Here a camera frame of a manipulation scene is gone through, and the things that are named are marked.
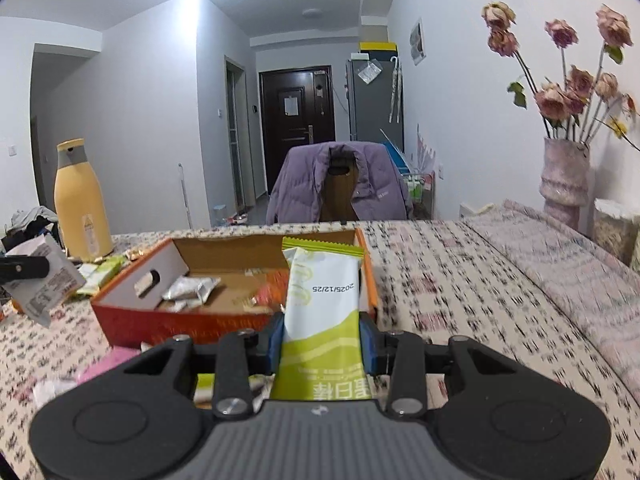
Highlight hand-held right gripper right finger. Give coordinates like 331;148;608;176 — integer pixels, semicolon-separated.
359;312;506;418

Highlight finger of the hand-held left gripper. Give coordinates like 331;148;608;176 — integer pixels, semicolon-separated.
0;255;51;282

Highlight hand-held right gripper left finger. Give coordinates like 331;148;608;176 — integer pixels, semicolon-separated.
122;316;286;418

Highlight white red snack packet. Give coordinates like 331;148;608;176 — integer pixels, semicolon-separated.
0;235;87;329

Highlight orange snack packet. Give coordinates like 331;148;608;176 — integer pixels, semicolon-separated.
245;270;291;313

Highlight green white snack bar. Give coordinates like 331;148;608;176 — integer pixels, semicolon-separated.
270;236;369;403
92;256;130;288
70;265;108;302

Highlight silver snack packet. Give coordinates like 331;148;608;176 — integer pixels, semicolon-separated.
161;276;222;307

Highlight red cardboard box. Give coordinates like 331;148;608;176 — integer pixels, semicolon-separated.
90;227;379;348

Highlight heap of grey clothes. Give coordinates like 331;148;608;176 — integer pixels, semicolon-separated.
0;205;66;256

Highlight yellow insulated bottle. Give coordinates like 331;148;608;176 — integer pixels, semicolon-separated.
53;138;115;262

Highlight wooden chair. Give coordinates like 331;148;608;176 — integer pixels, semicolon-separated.
317;157;362;222

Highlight purple padded jacket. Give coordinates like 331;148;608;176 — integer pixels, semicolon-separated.
266;141;415;224

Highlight folded patterned cloth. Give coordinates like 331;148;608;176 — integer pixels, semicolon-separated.
462;199;640;391

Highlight dark entrance door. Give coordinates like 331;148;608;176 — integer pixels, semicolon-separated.
258;65;335;196

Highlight grey refrigerator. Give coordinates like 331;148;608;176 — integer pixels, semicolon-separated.
346;55;405;147

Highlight pink textured vase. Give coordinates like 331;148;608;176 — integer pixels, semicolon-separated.
539;136;592;233

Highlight white folded umbrella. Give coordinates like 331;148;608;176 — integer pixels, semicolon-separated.
387;57;403;123

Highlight clear storage jar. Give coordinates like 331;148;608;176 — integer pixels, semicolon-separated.
592;199;640;268

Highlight clear bag with papers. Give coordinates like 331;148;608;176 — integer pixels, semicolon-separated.
357;59;382;85

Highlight yellow black box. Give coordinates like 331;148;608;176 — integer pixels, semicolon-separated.
360;40;399;56

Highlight dried pink roses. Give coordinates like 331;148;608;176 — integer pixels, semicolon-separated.
481;1;640;141

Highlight yellow flower branches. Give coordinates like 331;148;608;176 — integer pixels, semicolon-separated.
607;117;640;151

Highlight wire storage rack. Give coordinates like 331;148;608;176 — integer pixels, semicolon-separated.
380;127;437;220

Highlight white mop handle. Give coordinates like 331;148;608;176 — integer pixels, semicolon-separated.
177;162;193;231

